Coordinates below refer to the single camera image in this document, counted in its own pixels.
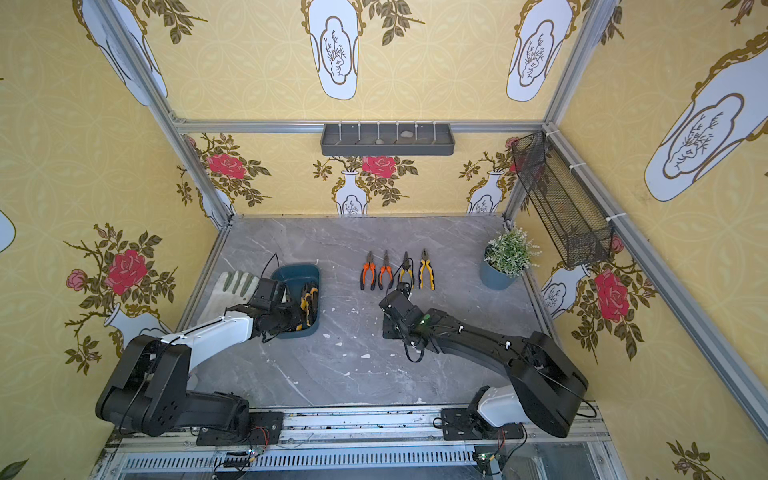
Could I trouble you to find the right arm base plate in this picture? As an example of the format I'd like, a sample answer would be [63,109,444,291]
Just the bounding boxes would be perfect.
[432,408,525,441]

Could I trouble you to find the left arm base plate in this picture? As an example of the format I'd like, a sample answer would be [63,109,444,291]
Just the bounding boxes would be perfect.
[196,411,285,446]

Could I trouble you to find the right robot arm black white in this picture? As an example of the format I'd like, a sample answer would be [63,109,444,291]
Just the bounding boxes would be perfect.
[379,291,588,438]

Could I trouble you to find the white green work glove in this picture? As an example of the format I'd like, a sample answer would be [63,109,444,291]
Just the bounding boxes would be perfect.
[197,271,260,325]

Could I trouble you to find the orange long-nose pliers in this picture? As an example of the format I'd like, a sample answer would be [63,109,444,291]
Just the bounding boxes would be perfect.
[377,251,394,290]

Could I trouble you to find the grey wall shelf tray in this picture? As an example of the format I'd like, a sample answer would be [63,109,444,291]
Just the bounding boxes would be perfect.
[320,121,456,157]

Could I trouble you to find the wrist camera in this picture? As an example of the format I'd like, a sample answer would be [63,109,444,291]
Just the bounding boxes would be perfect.
[393,282,413,300]
[247,278,286,311]

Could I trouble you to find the yellow black long-nose pliers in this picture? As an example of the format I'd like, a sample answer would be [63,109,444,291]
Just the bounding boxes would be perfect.
[398,252,415,288]

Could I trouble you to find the blue plant pot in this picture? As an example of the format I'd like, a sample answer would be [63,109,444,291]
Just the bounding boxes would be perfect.
[479,246,517,291]

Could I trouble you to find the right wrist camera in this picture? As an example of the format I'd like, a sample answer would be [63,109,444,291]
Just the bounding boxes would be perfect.
[393,282,413,300]

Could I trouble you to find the black wire mesh basket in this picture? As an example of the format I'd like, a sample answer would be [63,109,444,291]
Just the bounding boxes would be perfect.
[511,133,614,268]

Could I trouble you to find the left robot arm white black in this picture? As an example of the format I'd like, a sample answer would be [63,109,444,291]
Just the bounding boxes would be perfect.
[95,294,318,440]

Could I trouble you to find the teal storage box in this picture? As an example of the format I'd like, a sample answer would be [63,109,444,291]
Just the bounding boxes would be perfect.
[270,263,320,339]

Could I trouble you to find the green white artificial plant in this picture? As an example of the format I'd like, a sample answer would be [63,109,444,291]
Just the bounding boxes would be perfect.
[484,227,541,277]

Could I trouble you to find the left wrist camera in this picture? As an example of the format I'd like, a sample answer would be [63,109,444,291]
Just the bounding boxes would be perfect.
[247,278,286,311]

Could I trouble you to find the yellow black combination pliers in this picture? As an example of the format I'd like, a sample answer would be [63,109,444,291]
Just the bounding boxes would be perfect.
[418,249,436,291]

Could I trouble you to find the orange black needle pliers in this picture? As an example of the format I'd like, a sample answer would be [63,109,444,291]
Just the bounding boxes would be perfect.
[360,251,377,291]

